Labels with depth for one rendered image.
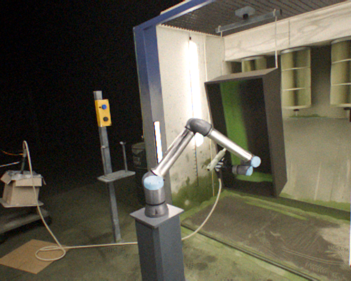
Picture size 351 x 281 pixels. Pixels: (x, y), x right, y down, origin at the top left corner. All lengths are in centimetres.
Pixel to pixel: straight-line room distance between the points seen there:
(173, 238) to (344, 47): 256
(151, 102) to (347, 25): 213
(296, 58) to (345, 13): 61
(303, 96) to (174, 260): 240
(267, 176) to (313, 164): 73
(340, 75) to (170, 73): 183
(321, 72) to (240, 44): 107
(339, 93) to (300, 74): 49
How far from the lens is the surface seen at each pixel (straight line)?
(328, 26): 328
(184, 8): 238
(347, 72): 324
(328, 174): 342
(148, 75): 270
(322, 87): 369
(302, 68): 341
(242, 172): 232
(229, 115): 285
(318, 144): 358
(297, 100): 341
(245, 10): 268
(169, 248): 201
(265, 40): 352
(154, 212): 192
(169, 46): 298
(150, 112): 270
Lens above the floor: 149
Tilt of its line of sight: 9 degrees down
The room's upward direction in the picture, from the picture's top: 5 degrees counter-clockwise
